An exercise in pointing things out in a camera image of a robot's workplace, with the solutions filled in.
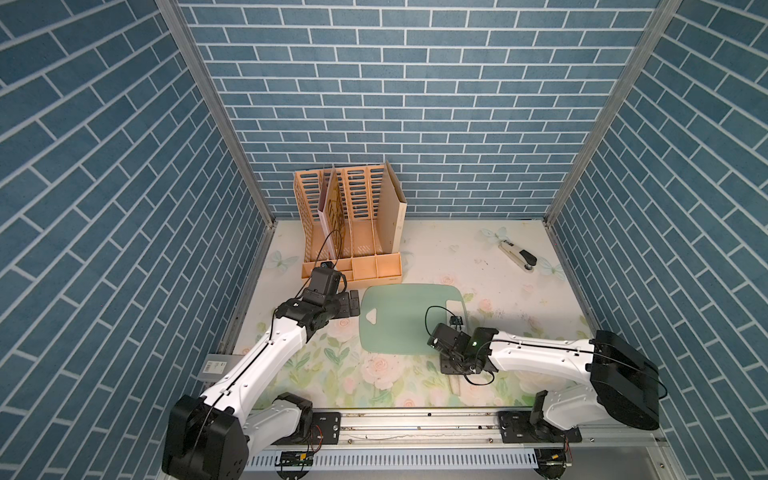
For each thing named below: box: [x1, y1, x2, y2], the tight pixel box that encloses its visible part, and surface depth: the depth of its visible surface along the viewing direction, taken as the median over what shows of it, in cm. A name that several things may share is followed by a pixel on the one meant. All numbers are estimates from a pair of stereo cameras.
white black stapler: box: [498, 239, 538, 273], surface depth 107 cm
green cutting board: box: [359, 284, 471, 355], surface depth 99 cm
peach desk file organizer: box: [294, 161, 407, 286], surface depth 102 cm
